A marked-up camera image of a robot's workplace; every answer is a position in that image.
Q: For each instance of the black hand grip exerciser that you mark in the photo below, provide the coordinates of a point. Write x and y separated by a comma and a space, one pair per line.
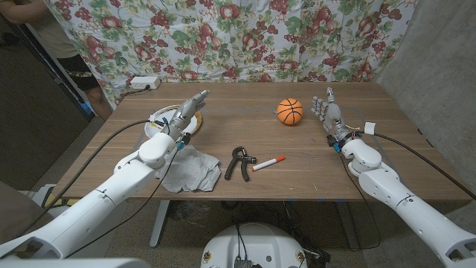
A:
248, 160

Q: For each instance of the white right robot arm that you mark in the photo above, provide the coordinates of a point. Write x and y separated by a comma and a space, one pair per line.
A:
409, 208

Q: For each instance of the floral fruit print backdrop cloth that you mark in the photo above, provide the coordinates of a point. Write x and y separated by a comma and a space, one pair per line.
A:
241, 37

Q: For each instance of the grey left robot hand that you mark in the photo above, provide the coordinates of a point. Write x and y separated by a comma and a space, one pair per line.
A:
183, 113

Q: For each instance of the small orange basketball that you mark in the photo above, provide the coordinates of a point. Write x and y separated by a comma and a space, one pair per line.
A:
289, 111

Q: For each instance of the paper plate with gold rim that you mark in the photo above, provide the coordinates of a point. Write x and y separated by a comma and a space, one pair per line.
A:
154, 126

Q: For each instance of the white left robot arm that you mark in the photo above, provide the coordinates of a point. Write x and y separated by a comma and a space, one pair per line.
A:
111, 186

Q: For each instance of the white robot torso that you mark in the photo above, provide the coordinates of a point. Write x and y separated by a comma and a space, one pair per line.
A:
253, 242

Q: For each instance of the white table leg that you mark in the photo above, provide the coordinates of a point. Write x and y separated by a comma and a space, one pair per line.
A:
160, 223

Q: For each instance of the grey shirt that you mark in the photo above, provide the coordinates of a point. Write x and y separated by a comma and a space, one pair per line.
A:
193, 171

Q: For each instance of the white power strip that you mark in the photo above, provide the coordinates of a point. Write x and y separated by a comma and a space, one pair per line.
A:
143, 82

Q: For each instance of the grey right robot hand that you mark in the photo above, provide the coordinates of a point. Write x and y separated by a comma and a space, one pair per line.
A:
334, 117

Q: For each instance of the person in beige shirt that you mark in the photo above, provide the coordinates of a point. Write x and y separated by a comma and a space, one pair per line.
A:
56, 37

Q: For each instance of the white marker with orange cap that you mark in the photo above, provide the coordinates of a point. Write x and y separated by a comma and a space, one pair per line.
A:
266, 164

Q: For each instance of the long grey tape strip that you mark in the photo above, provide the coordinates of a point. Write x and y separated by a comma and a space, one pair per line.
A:
238, 110

